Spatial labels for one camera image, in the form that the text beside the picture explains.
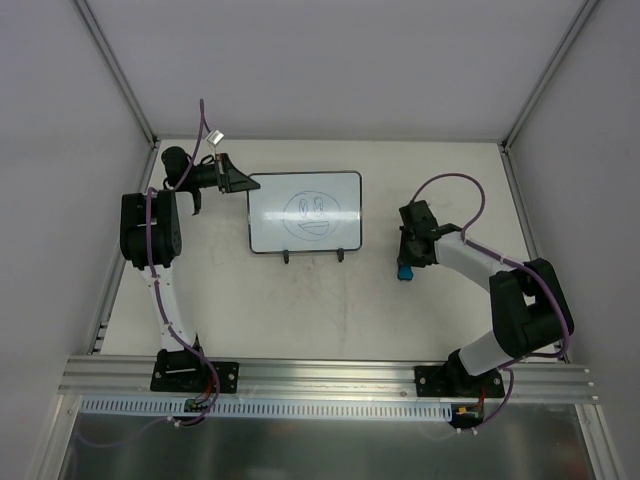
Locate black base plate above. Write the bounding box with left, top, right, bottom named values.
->
left=150, top=349, right=240, bottom=394
left=413, top=365, right=505, bottom=399

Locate white slotted cable duct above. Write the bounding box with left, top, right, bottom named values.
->
left=79, top=395, right=453, bottom=422

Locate black metal whiteboard stand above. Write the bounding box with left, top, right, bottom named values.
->
left=278, top=248, right=346, bottom=265

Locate aluminium mounting rail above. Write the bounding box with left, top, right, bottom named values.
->
left=58, top=355, right=600, bottom=404

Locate small black-framed whiteboard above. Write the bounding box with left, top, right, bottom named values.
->
left=247, top=170, right=363, bottom=254

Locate aluminium frame post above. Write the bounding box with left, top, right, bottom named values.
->
left=501, top=0, right=601, bottom=153
left=71, top=0, right=157, bottom=146

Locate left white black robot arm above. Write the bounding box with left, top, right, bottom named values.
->
left=119, top=146, right=260, bottom=390

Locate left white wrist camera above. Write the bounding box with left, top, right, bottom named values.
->
left=205, top=130, right=224, bottom=150

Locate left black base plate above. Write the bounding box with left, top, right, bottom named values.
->
left=150, top=349, right=240, bottom=394

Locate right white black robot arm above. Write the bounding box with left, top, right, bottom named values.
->
left=397, top=201, right=575, bottom=396

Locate right aluminium frame post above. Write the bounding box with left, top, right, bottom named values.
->
left=501, top=0, right=601, bottom=153

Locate left aluminium frame post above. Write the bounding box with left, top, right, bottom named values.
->
left=71, top=0, right=157, bottom=146

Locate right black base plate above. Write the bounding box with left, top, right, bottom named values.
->
left=413, top=365, right=505, bottom=399

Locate blue whiteboard eraser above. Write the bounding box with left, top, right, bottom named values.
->
left=397, top=265, right=414, bottom=282

